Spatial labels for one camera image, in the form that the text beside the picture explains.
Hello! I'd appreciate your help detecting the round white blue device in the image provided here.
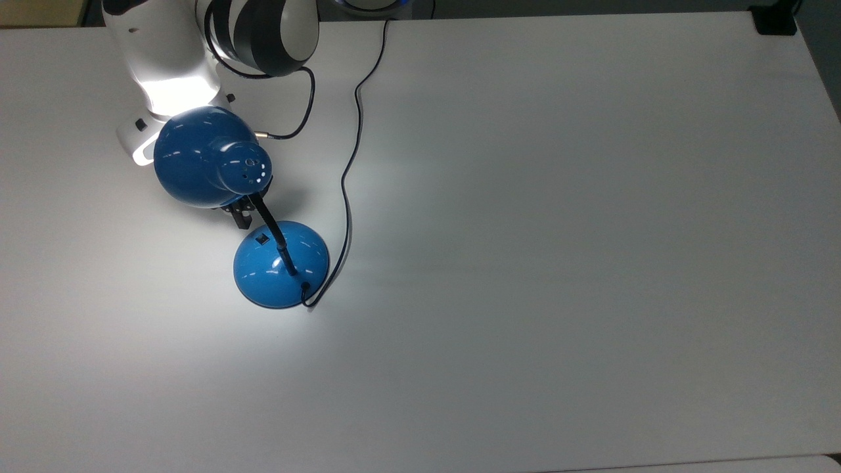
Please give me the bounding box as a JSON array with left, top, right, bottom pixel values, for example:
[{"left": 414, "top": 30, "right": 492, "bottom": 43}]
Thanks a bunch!
[{"left": 332, "top": 0, "right": 415, "bottom": 15}]

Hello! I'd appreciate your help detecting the black lamp power cord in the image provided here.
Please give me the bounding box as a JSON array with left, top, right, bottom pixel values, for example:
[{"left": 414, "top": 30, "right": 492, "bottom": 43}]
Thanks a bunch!
[{"left": 300, "top": 18, "right": 394, "bottom": 309}]

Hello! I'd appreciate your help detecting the black corner clamp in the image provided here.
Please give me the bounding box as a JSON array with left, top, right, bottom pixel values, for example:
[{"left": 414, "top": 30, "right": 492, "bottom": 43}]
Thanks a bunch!
[{"left": 750, "top": 0, "right": 804, "bottom": 36}]

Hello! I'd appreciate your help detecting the blue desk lamp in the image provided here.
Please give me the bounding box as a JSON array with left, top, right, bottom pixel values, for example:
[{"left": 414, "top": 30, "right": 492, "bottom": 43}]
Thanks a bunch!
[{"left": 153, "top": 105, "right": 330, "bottom": 310}]

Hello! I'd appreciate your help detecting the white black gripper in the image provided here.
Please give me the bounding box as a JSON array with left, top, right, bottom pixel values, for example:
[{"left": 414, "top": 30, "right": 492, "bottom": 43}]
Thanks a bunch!
[{"left": 116, "top": 92, "right": 256, "bottom": 230}]

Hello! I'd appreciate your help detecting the yellowish cardboard box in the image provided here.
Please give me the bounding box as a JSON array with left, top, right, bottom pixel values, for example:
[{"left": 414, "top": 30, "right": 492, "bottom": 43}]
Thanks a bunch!
[{"left": 0, "top": 0, "right": 89, "bottom": 28}]

